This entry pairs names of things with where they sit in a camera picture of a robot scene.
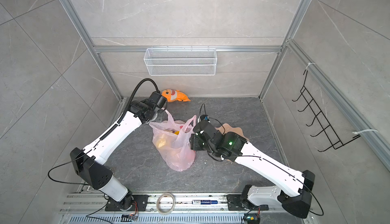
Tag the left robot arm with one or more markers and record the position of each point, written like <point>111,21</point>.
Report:
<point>89,162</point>

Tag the roll of clear tape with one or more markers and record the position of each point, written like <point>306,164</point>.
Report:
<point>166,204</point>

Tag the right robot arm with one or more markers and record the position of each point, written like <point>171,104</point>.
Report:
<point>292,189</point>

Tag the pink shell-shaped plate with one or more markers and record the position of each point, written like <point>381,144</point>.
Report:
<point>233,140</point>

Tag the pink plastic bag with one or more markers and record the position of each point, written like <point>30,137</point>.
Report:
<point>172,139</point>

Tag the orange fish plush toy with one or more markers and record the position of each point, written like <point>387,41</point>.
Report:
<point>175,95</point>

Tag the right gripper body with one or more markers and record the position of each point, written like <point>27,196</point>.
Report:
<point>198,144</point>

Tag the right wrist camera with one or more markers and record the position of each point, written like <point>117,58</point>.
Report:
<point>204,117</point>

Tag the black wire hook rack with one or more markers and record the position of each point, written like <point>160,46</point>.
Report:
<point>320,118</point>

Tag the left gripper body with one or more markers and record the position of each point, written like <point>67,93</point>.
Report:
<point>159,118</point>

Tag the white wire mesh basket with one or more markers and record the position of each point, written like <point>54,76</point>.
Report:
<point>181,61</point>

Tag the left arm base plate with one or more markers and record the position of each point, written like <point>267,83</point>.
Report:
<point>129,203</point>

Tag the blue marker pen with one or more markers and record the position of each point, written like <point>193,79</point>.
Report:
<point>204,202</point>

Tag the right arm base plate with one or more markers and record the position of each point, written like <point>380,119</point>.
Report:
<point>236,203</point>

